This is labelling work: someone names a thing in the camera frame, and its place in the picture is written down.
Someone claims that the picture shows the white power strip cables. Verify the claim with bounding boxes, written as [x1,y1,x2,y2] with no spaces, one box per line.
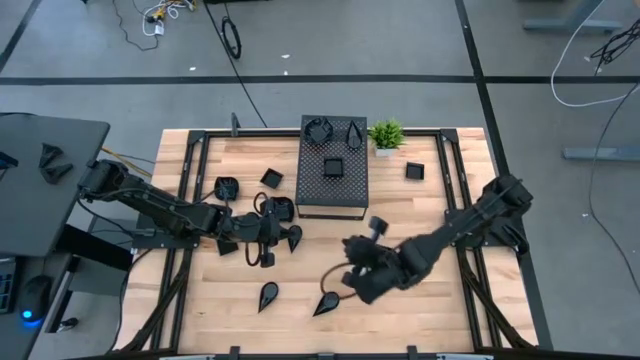
[141,0,196,37]

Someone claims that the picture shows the black computer mouse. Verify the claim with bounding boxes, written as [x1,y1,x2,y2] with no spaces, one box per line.
[18,273,54,324]

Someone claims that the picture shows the grey desk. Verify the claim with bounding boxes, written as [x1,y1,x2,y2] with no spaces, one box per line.
[0,112,111,259]

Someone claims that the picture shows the yellow cable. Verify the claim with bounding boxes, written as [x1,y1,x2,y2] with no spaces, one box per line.
[99,145,154,179]

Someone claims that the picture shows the black coiled cable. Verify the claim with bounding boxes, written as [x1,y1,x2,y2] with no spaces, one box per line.
[202,0,269,129]

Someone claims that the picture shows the black keypad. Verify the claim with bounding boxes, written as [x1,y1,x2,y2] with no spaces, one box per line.
[0,257,19,316]

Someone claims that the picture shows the green plant in white pot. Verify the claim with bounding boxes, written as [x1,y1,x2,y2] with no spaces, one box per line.
[367,117,407,159]

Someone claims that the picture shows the black desk leg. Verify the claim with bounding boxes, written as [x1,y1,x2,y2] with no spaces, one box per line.
[54,214,136,334]

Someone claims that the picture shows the black teardrop mini plate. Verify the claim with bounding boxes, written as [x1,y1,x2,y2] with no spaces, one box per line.
[312,291,341,318]
[345,119,364,150]
[287,224,304,254]
[257,281,280,314]

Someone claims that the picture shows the black wavy mini plate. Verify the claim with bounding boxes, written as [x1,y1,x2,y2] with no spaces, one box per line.
[272,196,296,223]
[213,176,241,202]
[303,116,335,147]

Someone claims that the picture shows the black cable bundle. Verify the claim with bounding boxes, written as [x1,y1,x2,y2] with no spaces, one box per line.
[589,19,640,76]

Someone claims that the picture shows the grey table foot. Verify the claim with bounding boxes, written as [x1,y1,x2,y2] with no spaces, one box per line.
[562,144,640,162]
[522,0,626,36]

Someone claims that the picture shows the black perforated metal shelf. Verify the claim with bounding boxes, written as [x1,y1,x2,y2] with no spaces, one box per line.
[294,114,370,221]

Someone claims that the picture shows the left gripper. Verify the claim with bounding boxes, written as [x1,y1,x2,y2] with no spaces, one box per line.
[222,198,294,268]

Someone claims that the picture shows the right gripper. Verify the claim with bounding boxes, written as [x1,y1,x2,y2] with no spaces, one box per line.
[342,215,416,305]

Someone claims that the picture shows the black plastic part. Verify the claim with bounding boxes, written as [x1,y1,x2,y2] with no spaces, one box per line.
[38,143,65,169]
[39,163,75,185]

